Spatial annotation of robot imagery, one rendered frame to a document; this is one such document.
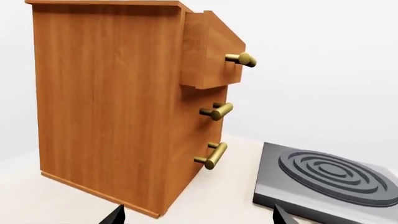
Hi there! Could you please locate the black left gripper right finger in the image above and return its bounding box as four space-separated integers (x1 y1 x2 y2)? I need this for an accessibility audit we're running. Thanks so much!
272 203 299 224

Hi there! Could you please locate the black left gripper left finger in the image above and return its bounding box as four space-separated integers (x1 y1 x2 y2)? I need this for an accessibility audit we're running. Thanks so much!
99 204 126 224

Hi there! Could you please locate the grey stove burner plate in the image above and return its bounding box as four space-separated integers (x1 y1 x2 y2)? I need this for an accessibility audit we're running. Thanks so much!
252 141 398 222

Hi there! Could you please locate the wooden drawer cabinet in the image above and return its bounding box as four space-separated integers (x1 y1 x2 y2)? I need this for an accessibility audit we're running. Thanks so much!
24 0 230 219

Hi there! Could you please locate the open wooden drawer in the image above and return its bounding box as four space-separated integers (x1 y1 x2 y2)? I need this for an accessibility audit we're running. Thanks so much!
180 10 246 90

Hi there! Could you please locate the brass drawer handle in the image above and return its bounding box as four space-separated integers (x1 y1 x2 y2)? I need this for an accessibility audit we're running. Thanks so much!
193 141 228 170
224 52 257 69
199 101 234 121

